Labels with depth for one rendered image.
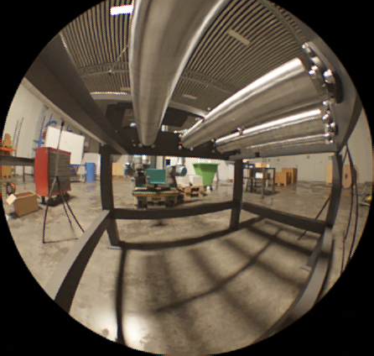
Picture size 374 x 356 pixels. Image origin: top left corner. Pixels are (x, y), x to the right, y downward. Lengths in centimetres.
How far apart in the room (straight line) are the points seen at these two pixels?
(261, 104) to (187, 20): 25
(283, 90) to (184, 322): 85
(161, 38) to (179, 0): 6
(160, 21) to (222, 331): 82
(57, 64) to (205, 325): 80
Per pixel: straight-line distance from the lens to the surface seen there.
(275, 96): 31
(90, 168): 592
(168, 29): 17
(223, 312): 69
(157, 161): 190
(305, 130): 57
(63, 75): 19
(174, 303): 70
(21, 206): 213
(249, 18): 837
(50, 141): 488
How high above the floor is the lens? 64
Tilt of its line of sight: 1 degrees up
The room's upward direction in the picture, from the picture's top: 1 degrees clockwise
